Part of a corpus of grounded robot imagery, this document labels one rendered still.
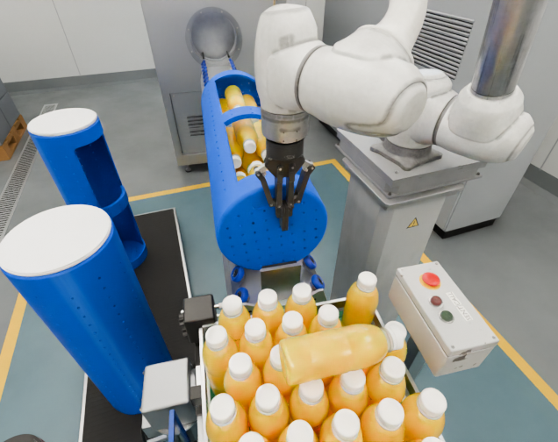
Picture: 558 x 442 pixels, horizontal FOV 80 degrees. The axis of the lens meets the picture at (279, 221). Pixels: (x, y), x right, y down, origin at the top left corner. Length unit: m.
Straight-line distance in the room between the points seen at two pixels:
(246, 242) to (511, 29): 0.75
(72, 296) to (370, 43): 0.91
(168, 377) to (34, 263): 0.44
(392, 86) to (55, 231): 0.93
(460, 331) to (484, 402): 1.30
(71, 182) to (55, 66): 4.21
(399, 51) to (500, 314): 2.01
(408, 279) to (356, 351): 0.26
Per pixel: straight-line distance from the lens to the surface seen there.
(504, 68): 0.99
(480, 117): 1.03
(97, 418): 1.75
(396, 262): 1.43
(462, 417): 1.94
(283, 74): 0.55
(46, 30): 5.82
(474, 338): 0.73
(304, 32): 0.56
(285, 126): 0.61
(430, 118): 1.11
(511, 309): 2.42
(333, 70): 0.49
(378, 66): 0.47
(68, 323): 1.14
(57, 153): 1.74
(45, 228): 1.13
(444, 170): 1.23
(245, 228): 0.80
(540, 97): 2.40
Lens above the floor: 1.65
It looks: 41 degrees down
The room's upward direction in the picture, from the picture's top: straight up
